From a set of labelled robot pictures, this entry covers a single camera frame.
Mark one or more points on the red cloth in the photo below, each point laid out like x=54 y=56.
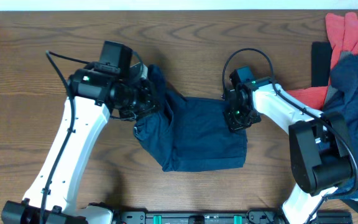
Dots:
x=342 y=32

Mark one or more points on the grey garment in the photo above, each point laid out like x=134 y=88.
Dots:
x=339 y=79

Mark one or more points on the black cloth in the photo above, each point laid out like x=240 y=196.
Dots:
x=321 y=53

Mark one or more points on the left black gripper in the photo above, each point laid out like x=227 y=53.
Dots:
x=148 y=99

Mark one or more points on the navy blue shorts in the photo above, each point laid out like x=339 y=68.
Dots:
x=189 y=134

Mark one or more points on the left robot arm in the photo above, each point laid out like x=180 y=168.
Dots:
x=110 y=88

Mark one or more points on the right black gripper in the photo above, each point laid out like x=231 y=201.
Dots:
x=233 y=125

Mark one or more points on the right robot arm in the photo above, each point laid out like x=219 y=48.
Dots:
x=321 y=154

